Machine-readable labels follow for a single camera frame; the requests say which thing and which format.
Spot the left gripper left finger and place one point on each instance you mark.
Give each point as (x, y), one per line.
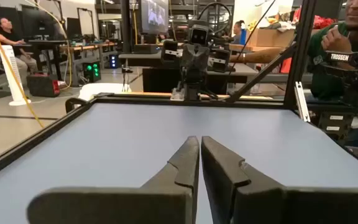
(166, 202)

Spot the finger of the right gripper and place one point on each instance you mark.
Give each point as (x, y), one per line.
(189, 59)
(202, 59)

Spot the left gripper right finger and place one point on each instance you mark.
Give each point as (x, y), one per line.
(228, 193)

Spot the large display screen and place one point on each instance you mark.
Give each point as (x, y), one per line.
(154, 15)

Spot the person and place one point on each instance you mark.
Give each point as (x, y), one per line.
(322, 46)
(11, 40)
(237, 31)

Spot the light wooden side plank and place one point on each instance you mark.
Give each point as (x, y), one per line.
(154, 94)

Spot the blue bottle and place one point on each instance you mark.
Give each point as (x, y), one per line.
(243, 36)

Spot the black pillar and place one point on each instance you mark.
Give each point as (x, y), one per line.
(126, 25)

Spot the computer with blue lights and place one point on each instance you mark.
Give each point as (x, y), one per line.
(114, 61)

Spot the cardboard box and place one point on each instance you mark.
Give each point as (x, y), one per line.
(270, 37)

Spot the white bulky object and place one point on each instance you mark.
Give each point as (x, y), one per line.
(104, 88)

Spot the computer with green lights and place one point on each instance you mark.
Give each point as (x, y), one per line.
(92, 71)

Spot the wooden workbench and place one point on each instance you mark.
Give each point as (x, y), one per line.
(82, 48)

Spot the black monitor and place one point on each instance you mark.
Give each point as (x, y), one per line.
(74, 28)
(37, 23)

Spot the black desk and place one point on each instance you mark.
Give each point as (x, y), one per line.
(47, 43)

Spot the black box white labels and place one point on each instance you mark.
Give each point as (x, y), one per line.
(334, 124)

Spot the red cloth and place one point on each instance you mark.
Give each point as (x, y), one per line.
(323, 22)

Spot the red and black case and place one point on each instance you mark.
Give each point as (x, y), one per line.
(40, 85)

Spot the white tower fan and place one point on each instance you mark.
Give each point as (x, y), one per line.
(11, 71)

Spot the black aluminium table frame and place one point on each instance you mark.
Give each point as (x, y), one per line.
(300, 46)

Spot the silver metal bracket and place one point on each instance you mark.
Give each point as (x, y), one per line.
(301, 101)

